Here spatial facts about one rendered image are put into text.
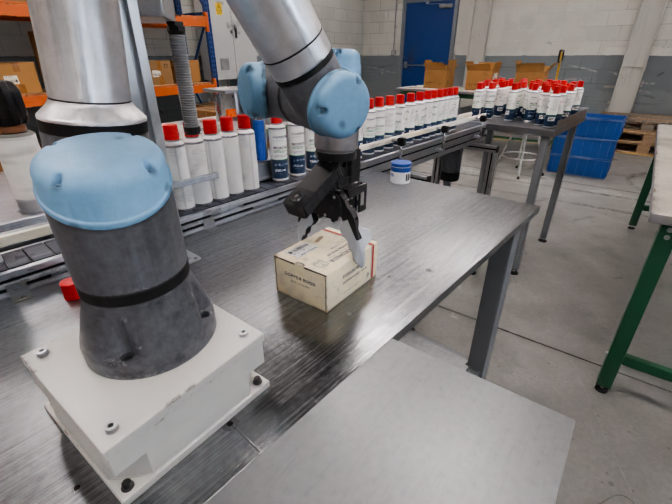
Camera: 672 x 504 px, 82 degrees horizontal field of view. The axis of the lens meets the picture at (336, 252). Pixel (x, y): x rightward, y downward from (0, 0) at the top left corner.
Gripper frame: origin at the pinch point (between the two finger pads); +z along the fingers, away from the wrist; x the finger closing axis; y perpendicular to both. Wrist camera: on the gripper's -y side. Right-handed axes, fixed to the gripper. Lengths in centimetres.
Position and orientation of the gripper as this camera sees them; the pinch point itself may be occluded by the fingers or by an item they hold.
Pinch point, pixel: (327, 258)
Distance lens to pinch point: 73.8
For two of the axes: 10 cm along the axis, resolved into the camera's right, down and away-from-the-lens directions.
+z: -0.2, 9.0, 4.4
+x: -8.0, -2.7, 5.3
